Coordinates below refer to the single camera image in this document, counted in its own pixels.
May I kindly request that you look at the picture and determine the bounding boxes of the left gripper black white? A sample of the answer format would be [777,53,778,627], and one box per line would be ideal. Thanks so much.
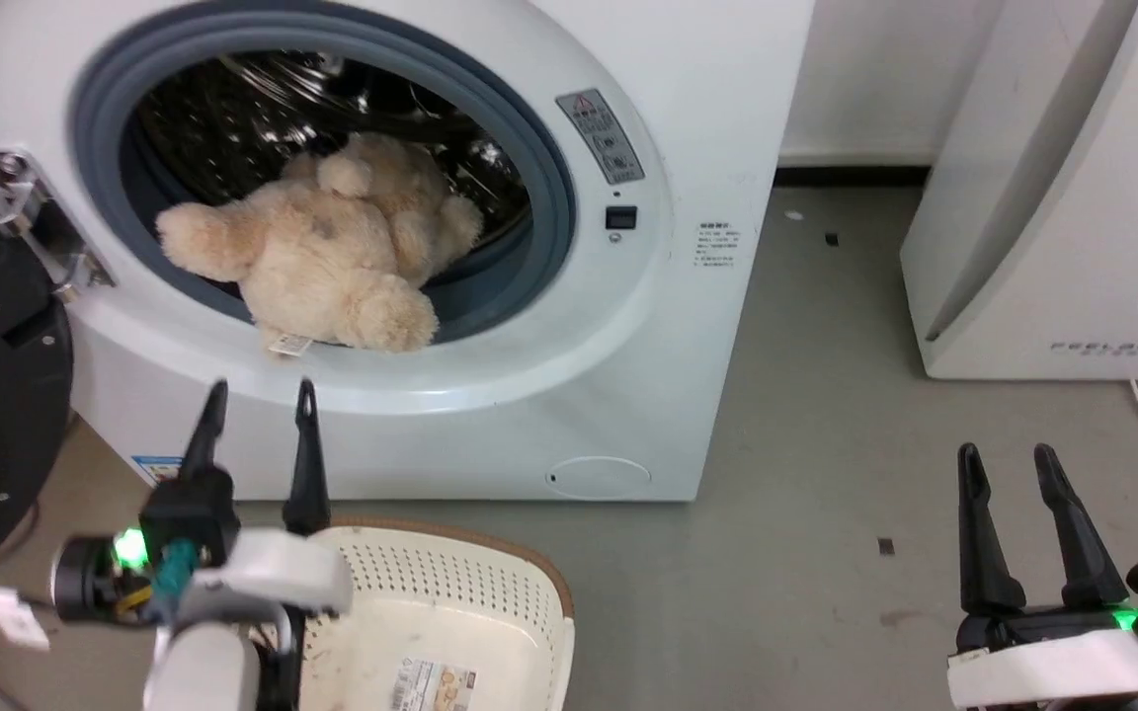
[134,377,355,635]

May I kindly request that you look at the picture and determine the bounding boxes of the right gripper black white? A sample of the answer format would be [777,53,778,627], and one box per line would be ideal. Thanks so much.
[945,442,1138,711]

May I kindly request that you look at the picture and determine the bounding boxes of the beige plush teddy bear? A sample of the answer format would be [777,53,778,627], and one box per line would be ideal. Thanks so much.
[154,131,486,357]

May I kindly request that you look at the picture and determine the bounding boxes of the cream perforated laundry basket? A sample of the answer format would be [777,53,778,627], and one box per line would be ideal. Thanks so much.
[294,517,576,711]

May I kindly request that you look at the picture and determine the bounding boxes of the printed sticker in basket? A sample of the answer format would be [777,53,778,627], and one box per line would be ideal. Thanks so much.
[392,656,480,711]

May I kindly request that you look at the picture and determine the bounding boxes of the white front-load washing machine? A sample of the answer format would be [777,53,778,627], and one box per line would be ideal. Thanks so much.
[0,0,817,504]

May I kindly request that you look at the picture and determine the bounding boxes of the blue energy label sticker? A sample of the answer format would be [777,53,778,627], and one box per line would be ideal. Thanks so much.
[130,454,185,488]

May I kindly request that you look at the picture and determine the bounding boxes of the white paper tag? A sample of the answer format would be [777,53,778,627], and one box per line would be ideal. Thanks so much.
[0,582,52,652]

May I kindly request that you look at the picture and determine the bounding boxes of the metal door hinge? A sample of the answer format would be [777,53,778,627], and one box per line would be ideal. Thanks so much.
[0,148,118,303]

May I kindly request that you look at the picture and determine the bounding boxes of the white air purifier appliance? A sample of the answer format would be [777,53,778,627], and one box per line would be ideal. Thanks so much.
[899,0,1138,382]

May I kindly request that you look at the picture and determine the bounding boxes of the round filter cover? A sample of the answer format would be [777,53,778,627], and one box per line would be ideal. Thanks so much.
[545,454,653,501]

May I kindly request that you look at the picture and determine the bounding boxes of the black baseboard strip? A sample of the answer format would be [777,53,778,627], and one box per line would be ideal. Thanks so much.
[773,165,932,190]

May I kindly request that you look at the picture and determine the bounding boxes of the small printed text label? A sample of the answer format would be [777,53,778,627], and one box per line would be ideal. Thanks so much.
[694,221,744,271]

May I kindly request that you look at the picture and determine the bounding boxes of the grey warning sticker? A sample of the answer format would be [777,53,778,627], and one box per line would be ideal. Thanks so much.
[555,88,647,187]

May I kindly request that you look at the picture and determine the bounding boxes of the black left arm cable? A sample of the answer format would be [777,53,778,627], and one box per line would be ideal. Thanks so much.
[245,604,307,711]

